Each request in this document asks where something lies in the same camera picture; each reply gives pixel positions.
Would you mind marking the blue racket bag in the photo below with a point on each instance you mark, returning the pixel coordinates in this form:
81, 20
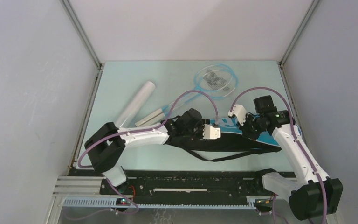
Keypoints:
230, 141

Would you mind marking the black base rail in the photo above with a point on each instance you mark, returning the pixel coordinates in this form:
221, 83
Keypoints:
192, 187

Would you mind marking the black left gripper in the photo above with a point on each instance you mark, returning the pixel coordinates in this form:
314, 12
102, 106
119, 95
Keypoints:
200, 123

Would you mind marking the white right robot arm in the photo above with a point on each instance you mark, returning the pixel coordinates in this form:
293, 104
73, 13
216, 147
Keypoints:
314, 193

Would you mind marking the white shuttlecock tube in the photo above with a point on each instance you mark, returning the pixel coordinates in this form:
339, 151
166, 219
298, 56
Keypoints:
135, 104

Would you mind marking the aluminium frame post left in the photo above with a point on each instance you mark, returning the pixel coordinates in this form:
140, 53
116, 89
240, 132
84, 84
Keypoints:
70, 11

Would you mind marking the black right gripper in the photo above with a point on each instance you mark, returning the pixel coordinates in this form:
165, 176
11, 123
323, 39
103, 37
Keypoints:
245, 132

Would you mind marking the grey cable duct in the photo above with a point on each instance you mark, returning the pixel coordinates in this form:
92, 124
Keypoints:
105, 202

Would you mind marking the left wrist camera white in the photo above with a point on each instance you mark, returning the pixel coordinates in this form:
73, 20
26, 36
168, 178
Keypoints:
210, 132

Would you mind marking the aluminium frame post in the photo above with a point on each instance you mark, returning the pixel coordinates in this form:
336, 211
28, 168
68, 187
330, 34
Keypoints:
70, 11
302, 26

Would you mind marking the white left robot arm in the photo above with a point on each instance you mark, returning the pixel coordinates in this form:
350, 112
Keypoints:
106, 146

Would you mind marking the aluminium frame post right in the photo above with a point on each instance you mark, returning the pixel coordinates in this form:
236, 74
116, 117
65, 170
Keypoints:
302, 26

